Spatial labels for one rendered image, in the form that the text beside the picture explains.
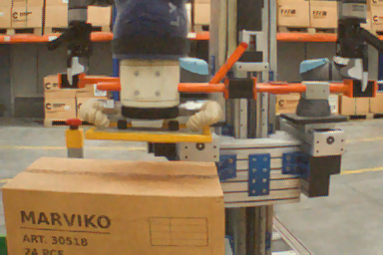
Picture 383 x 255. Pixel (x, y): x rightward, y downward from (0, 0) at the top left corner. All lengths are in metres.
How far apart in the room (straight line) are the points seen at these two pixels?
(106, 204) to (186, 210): 0.21
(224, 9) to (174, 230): 1.14
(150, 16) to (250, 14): 0.83
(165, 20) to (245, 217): 1.15
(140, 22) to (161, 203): 0.47
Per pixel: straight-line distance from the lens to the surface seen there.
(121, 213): 1.28
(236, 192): 2.03
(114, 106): 1.42
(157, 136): 1.29
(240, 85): 1.37
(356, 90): 1.46
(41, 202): 1.32
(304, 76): 2.07
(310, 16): 9.17
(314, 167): 1.99
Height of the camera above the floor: 1.30
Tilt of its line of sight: 3 degrees down
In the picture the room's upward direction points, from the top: straight up
